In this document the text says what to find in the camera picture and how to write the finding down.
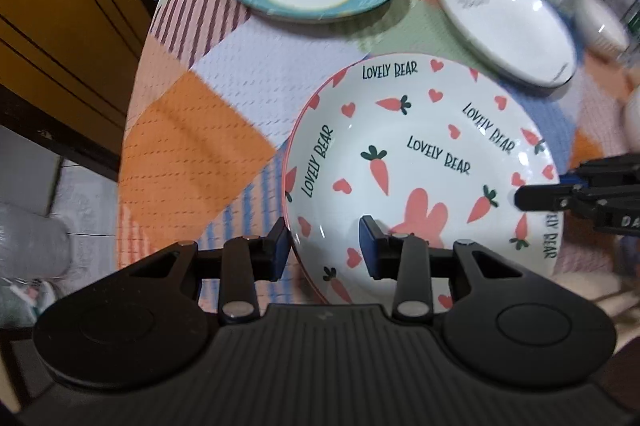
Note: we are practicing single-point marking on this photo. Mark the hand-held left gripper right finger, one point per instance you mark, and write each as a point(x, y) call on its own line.
point(370, 251)

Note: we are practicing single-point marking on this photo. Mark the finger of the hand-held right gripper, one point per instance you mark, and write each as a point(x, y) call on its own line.
point(610, 171)
point(545, 197)

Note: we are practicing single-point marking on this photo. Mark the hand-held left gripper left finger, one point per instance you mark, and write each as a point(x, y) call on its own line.
point(279, 252)

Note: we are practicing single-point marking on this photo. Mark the white carrot print plate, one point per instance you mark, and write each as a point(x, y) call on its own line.
point(400, 131)

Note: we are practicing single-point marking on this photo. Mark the white plate black rim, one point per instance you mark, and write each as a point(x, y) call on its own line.
point(505, 21)

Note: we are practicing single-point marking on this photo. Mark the checkered patchwork tablecloth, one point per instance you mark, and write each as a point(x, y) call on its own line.
point(200, 131)

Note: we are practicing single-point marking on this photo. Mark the clear plastic bag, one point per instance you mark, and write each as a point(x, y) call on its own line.
point(30, 241)

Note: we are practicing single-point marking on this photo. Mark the yellow wooden cabinet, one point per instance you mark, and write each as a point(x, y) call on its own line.
point(60, 6)

